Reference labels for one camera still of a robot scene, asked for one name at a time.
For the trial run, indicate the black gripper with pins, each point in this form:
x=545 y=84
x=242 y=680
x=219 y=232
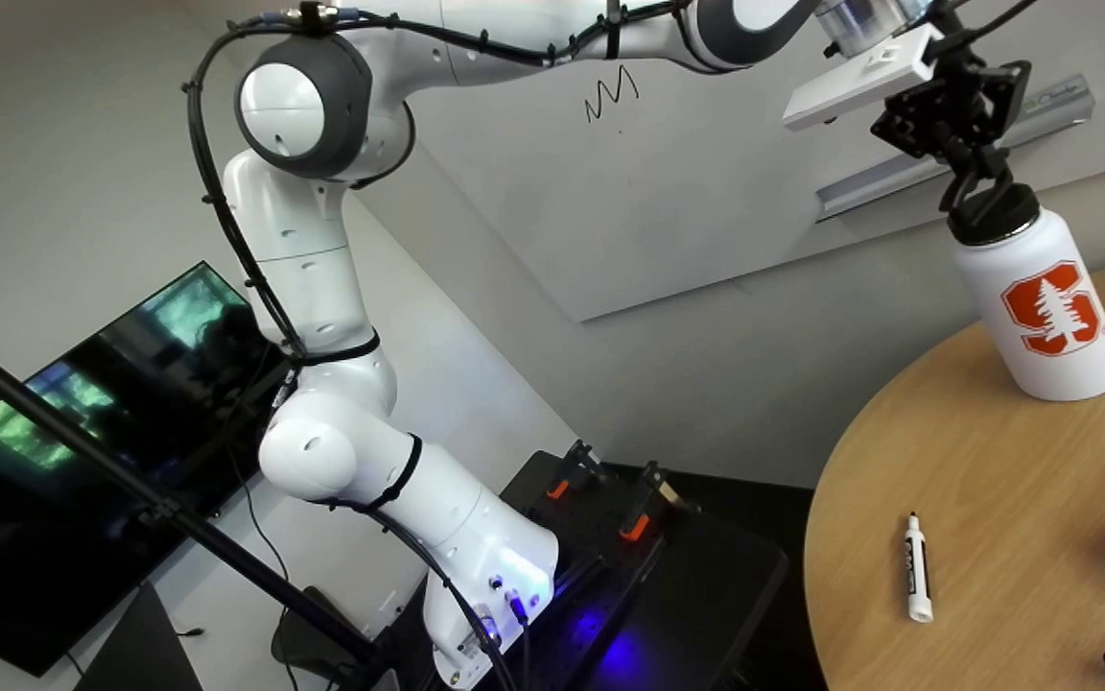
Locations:
x=960 y=109

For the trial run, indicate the black bottle lid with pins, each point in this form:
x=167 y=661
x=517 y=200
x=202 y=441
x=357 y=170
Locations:
x=994 y=216

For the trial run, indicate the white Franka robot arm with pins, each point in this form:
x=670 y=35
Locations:
x=324 y=446

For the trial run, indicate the white bottle with red logo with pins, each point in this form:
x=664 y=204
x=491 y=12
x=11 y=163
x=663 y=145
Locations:
x=1046 y=319

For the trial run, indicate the white marker pen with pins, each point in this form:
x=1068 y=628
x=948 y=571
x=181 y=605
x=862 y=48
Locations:
x=917 y=571

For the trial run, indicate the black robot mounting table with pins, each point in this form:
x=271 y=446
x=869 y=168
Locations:
x=694 y=599

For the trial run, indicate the black tripod pole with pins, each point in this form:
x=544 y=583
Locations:
x=115 y=468

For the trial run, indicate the black flat screen monitor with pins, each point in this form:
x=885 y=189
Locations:
x=57 y=514

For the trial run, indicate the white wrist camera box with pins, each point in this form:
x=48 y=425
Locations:
x=855 y=84

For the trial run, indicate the white wall whiteboard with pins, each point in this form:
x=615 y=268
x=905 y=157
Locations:
x=709 y=195

